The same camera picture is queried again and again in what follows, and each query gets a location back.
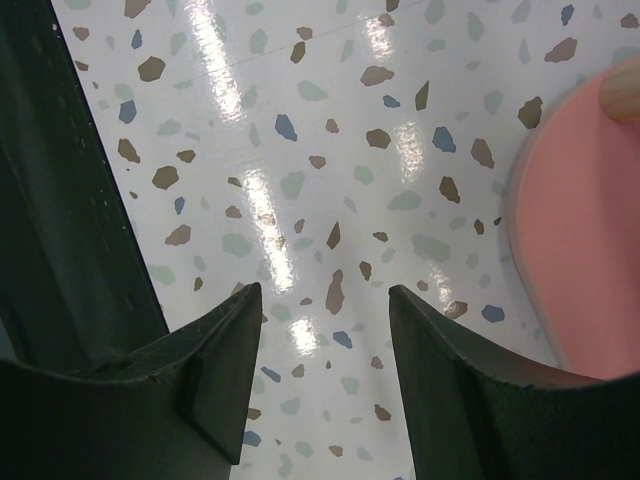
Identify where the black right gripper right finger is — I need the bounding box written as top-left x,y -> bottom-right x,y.
389,285 -> 639,479

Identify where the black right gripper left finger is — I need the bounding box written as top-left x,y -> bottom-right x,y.
1,283 -> 263,479

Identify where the pink three-tier shelf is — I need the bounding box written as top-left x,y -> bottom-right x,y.
506,58 -> 639,380

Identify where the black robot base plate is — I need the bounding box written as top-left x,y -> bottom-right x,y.
1,1 -> 168,372

